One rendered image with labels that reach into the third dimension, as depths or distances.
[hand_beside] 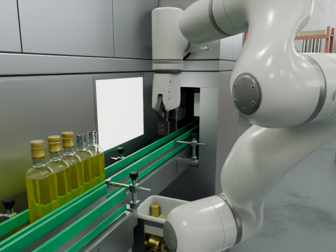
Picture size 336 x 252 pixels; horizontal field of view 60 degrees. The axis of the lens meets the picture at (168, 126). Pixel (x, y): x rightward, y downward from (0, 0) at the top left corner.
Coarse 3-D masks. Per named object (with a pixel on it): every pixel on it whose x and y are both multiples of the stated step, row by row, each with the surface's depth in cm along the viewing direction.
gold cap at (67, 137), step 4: (64, 132) 88; (68, 132) 88; (72, 132) 88; (64, 136) 87; (68, 136) 87; (72, 136) 88; (64, 140) 87; (68, 140) 87; (72, 140) 88; (64, 144) 88; (68, 144) 88; (72, 144) 89
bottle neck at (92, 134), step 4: (88, 132) 98; (92, 132) 98; (88, 136) 99; (92, 136) 98; (96, 136) 100; (88, 140) 99; (92, 140) 99; (96, 140) 100; (88, 144) 99; (92, 144) 99; (96, 144) 100
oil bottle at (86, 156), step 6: (78, 150) 94; (84, 150) 94; (84, 156) 93; (90, 156) 95; (84, 162) 93; (90, 162) 95; (84, 168) 93; (90, 168) 96; (84, 174) 93; (90, 174) 96; (84, 180) 94; (90, 180) 96; (84, 186) 94; (90, 186) 96
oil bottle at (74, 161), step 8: (72, 160) 88; (80, 160) 91; (72, 168) 88; (80, 168) 91; (72, 176) 88; (80, 176) 92; (72, 184) 88; (80, 184) 92; (72, 192) 89; (80, 192) 92
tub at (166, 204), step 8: (144, 200) 115; (152, 200) 118; (160, 200) 118; (168, 200) 116; (176, 200) 115; (184, 200) 115; (144, 208) 113; (160, 208) 118; (168, 208) 117; (144, 216) 103; (152, 216) 102; (160, 216) 116
